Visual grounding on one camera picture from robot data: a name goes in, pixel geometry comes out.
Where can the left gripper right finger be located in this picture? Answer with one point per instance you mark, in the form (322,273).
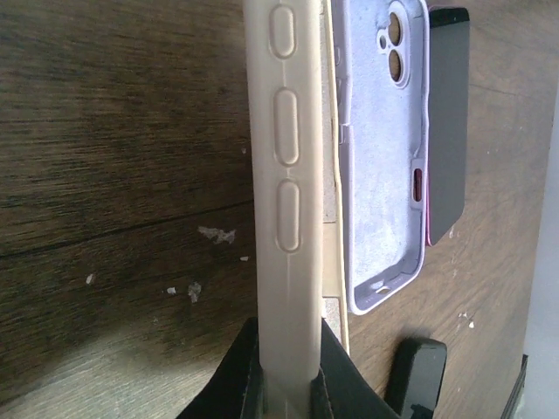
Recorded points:
(339,390)

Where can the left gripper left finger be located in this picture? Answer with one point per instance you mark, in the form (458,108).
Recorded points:
(236,388)

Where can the black phone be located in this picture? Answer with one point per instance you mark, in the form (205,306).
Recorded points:
(448,113)
(416,376)

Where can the lilac phone case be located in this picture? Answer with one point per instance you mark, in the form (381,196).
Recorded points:
(382,72)

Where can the black front frame rail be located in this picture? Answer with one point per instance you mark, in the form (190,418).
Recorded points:
(514,398)

